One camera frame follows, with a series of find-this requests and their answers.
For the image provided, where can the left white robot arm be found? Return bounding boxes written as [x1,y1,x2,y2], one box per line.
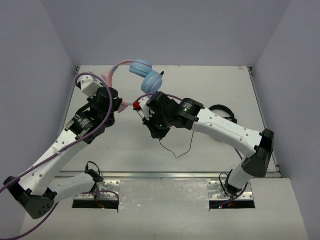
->
[8,87,123,220]

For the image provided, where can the thin black audio cable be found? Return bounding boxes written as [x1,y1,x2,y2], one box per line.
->
[136,71,195,159]

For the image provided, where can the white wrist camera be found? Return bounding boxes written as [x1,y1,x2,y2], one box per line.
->
[132,97,152,121]
[76,75,103,98]

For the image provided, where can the purple cable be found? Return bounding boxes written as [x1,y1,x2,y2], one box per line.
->
[138,92,251,203]
[0,71,121,240]

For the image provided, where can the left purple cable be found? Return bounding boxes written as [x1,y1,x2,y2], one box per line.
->
[0,71,121,240]

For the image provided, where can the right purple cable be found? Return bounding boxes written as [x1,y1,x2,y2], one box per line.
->
[138,92,251,203]

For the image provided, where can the metal table rail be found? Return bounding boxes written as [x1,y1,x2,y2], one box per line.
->
[56,171,282,179]

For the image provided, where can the metal base plate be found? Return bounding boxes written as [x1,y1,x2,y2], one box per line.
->
[73,180,121,201]
[207,178,254,202]

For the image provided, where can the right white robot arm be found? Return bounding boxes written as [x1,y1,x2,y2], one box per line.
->
[134,91,275,196]

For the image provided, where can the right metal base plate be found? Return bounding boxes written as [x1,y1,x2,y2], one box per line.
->
[207,178,254,202]

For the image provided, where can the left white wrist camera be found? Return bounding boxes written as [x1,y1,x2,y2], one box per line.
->
[76,75,103,98]

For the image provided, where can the pink blue cat-ear headphones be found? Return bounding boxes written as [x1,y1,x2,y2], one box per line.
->
[101,58,165,113]

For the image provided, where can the black headphones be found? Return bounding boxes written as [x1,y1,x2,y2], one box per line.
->
[209,104,238,124]

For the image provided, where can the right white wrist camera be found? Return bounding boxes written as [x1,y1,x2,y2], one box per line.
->
[132,97,152,121]

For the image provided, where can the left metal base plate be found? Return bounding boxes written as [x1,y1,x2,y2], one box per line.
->
[73,180,121,201]

